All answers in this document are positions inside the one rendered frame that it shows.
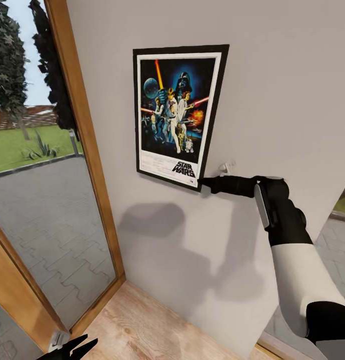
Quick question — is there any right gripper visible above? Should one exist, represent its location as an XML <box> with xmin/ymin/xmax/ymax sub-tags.
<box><xmin>197</xmin><ymin>175</ymin><xmax>242</xmax><ymax>195</ymax></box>

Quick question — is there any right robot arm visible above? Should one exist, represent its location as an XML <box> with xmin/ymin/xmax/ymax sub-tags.
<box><xmin>197</xmin><ymin>160</ymin><xmax>345</xmax><ymax>360</ymax></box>

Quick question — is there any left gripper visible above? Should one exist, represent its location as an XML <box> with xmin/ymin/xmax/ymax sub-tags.
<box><xmin>37</xmin><ymin>334</ymin><xmax>98</xmax><ymax>360</ymax></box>

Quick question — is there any poster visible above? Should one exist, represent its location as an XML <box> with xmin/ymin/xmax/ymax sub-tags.
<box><xmin>132</xmin><ymin>44</ymin><xmax>230</xmax><ymax>193</ymax></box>

